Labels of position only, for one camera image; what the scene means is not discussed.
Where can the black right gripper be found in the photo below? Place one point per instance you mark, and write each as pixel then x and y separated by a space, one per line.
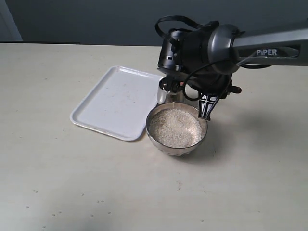
pixel 205 59

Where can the dark red wooden spoon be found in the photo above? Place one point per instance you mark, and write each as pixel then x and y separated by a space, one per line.
pixel 213 90

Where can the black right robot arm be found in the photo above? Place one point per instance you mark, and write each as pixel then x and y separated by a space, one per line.
pixel 282 45

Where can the small steel cup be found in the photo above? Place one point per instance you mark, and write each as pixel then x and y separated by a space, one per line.
pixel 164 97

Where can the large steel rice bowl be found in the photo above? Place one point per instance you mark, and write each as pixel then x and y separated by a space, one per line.
pixel 181 106

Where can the white rectangular plastic tray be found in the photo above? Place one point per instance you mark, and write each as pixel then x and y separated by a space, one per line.
pixel 118 104

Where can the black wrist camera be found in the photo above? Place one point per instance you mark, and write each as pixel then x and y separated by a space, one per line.
pixel 168 63

